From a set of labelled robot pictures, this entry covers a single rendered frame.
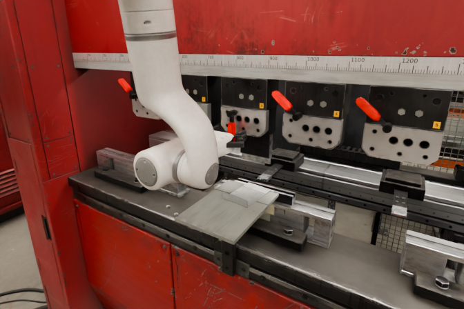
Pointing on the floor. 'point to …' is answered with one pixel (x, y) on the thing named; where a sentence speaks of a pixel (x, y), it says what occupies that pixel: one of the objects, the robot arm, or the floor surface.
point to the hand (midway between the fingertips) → (229, 133)
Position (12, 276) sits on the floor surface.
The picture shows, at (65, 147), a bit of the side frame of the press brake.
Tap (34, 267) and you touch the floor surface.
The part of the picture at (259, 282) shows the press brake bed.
